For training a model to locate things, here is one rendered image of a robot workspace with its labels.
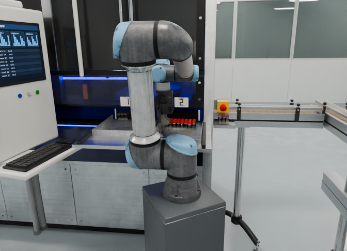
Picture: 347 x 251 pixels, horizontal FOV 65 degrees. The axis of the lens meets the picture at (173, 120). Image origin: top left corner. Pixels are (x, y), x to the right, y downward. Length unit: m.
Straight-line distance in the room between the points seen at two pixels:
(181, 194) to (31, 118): 1.00
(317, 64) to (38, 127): 5.84
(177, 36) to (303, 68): 5.80
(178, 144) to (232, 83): 5.38
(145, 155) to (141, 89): 0.25
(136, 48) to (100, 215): 1.49
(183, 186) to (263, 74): 5.48
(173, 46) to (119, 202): 1.39
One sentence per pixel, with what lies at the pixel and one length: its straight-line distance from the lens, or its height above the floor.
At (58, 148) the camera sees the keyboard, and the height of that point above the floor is 0.83.
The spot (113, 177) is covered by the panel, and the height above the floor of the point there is 0.49.
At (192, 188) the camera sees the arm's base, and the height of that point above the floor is 0.84.
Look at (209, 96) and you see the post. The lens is 1.64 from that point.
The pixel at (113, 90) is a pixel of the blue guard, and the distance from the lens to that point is 1.73.
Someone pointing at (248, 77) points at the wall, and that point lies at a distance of 6.32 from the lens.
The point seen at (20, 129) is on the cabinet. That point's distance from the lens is 1.66.
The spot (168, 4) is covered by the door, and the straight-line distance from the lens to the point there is 1.66.
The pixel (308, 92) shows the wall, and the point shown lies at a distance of 6.68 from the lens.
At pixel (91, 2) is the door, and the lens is 1.78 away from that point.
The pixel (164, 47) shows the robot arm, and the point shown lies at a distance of 0.85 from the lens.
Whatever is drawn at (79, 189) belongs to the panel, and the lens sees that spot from 2.08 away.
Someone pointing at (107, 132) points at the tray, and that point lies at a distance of 1.53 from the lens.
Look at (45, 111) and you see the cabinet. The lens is 1.77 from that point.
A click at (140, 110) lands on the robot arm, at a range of 0.94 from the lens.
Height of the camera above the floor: 1.36
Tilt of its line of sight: 16 degrees down
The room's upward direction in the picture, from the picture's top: 1 degrees counter-clockwise
